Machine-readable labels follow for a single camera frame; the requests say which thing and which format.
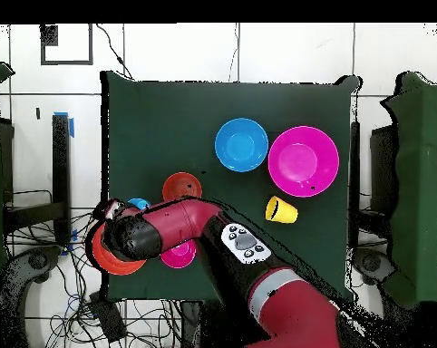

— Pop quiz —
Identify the blue plastic cup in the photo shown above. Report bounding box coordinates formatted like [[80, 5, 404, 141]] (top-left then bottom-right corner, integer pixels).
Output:
[[126, 197, 152, 211]]

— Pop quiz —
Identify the dark green tablecloth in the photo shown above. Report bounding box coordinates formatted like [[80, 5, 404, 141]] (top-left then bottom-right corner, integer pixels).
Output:
[[100, 70, 361, 305]]

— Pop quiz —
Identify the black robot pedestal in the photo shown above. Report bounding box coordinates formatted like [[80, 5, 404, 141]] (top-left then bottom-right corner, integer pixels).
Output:
[[180, 300, 205, 348]]

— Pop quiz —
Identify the large orange plastic bowl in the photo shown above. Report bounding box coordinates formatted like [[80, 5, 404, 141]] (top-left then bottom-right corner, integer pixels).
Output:
[[91, 222, 148, 276]]

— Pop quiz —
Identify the yellow plastic cup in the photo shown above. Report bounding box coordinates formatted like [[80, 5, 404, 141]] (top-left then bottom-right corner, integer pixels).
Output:
[[264, 195, 299, 225]]

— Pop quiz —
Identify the large pink plastic bowl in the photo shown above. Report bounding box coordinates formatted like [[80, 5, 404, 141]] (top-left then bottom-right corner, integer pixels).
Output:
[[267, 125, 340, 198]]

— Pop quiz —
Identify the blue tape strip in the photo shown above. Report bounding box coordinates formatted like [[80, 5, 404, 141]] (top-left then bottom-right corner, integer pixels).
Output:
[[53, 111, 75, 139]]

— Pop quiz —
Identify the small red-orange plastic bowl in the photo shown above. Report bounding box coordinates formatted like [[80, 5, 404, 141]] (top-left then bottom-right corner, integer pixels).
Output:
[[161, 171, 204, 203]]

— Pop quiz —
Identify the thin black floor cable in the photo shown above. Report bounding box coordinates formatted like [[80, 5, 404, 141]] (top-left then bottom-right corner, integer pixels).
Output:
[[95, 24, 134, 80]]

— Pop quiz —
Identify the black floor box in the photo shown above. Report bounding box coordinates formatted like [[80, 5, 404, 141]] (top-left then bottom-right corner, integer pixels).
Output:
[[86, 291, 128, 343]]

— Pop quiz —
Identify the blue plastic bowl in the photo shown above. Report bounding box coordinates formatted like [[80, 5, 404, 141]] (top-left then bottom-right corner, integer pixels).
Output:
[[214, 117, 269, 174]]

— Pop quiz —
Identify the black metal frame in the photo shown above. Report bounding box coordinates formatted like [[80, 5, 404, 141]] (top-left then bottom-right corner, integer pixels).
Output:
[[349, 121, 399, 251], [0, 113, 72, 247]]

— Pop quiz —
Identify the tangle of floor cables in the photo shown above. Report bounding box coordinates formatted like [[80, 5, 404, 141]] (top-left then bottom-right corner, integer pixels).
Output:
[[7, 209, 183, 348]]

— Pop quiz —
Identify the small magenta plastic bowl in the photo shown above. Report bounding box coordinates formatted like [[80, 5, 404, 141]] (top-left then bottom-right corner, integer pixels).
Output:
[[159, 238, 198, 270]]

